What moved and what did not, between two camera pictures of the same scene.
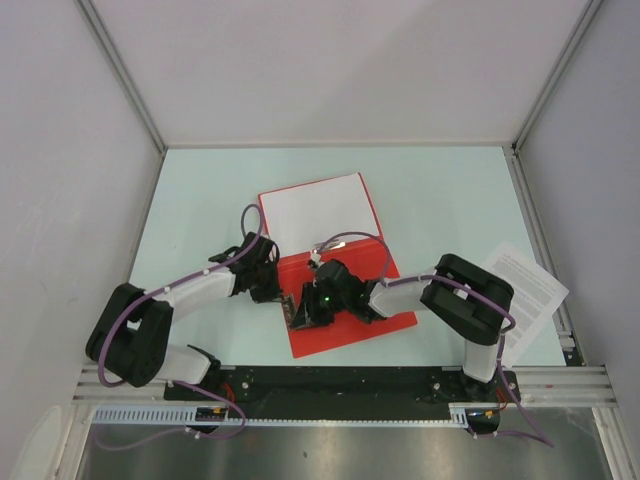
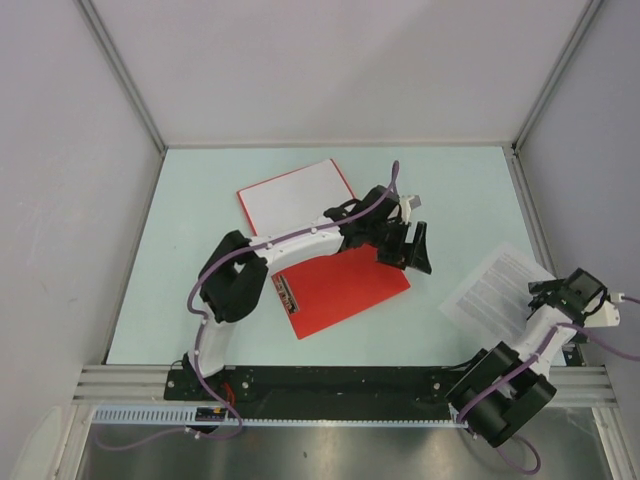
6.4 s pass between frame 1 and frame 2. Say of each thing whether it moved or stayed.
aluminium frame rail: stayed
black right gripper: moved
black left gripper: moved
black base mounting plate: stayed
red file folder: moved
